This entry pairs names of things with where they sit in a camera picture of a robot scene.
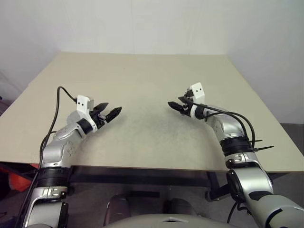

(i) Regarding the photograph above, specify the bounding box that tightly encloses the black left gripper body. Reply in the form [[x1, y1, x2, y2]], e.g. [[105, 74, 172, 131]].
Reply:
[[91, 107, 108, 127]]

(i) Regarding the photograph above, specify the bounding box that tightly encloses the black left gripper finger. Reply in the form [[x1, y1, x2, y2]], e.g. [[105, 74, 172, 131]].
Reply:
[[94, 102, 109, 114], [104, 107, 123, 123]]

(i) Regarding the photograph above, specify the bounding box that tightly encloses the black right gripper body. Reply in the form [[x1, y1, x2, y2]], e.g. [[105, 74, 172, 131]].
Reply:
[[182, 97, 194, 115]]

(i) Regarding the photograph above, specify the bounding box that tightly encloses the dark rounded shape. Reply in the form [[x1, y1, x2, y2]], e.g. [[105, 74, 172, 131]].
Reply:
[[104, 194, 132, 225]]

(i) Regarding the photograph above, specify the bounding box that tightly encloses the orange object under table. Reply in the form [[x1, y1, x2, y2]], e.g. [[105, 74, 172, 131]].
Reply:
[[0, 165, 40, 192]]

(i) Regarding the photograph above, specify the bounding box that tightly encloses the grey robot torso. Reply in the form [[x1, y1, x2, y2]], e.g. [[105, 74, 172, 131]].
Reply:
[[104, 213, 229, 228]]

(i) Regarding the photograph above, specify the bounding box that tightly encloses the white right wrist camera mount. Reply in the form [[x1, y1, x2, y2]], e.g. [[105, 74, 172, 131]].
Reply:
[[185, 82, 206, 120]]

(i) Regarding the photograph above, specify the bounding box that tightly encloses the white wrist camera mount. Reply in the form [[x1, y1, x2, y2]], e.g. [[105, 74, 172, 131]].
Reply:
[[76, 95, 98, 133], [185, 82, 206, 120]]

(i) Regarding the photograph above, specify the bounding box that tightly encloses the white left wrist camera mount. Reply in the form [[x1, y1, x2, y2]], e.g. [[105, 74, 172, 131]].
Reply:
[[76, 95, 98, 133]]

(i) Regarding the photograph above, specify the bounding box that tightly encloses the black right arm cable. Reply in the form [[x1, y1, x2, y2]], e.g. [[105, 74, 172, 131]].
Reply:
[[184, 99, 256, 224]]

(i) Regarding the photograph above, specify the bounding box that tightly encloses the black table frame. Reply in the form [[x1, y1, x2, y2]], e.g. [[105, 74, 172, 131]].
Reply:
[[0, 161, 234, 203]]

